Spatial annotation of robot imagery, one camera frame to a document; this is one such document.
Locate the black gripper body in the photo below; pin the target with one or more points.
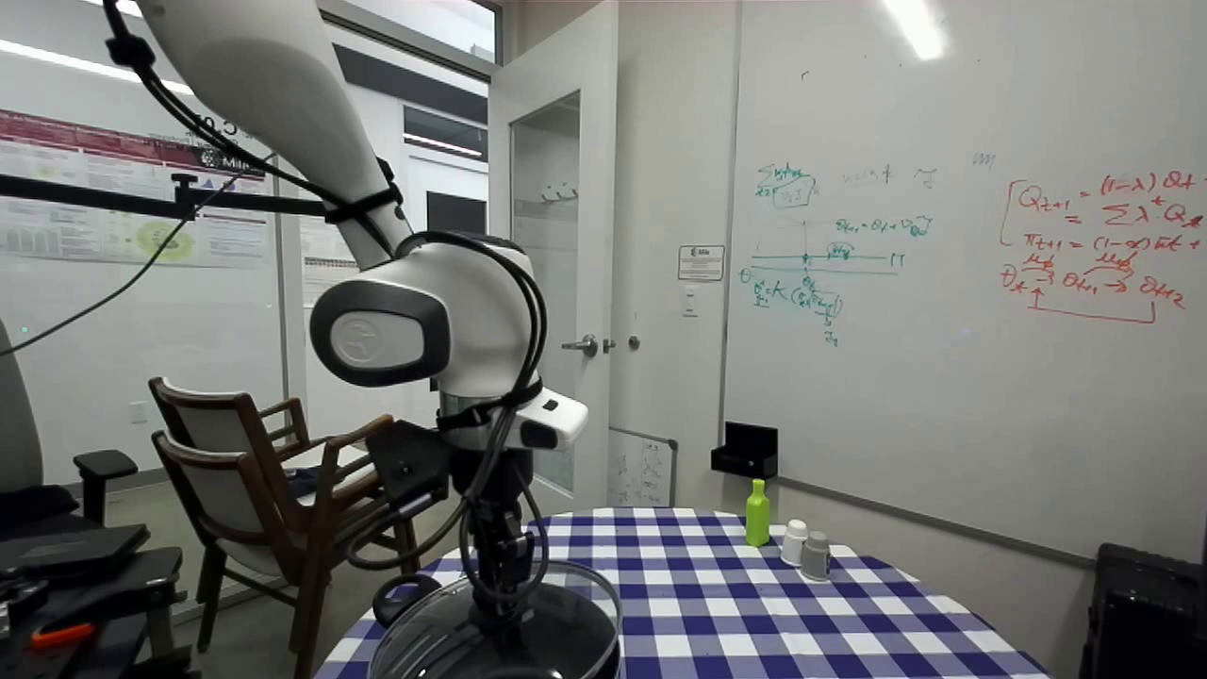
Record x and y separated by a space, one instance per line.
507 529

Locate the glass lid with black knob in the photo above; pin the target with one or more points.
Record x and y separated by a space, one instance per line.
580 617

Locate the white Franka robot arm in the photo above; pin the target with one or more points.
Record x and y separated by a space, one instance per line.
251 77

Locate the blue white checkered tablecloth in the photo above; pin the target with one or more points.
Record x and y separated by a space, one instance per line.
705 590

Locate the green plastic bottle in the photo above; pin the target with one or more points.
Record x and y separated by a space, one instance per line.
761 514

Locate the white shaker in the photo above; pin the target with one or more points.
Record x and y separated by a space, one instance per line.
794 545

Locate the wooden armchair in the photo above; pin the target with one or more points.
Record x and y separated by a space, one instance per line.
213 485
203 416

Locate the grey shaker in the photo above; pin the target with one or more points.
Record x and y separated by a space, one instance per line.
818 555

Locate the small white door sign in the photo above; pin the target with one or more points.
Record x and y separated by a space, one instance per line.
705 261

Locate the white door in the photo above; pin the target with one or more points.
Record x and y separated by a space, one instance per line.
656 189

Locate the whiteboard with writing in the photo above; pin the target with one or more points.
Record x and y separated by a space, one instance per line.
955 380

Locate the grey office chair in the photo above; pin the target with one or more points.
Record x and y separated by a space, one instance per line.
20 416

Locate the black suitcase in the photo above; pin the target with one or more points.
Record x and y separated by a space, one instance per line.
1146 617

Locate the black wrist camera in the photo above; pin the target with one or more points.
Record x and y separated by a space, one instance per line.
414 463

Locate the black wall-mounted holder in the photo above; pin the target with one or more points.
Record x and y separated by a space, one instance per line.
749 453

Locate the wall poster with red banner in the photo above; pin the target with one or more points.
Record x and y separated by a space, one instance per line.
76 232

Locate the black camera boom pole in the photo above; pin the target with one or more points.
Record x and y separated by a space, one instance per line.
99 194

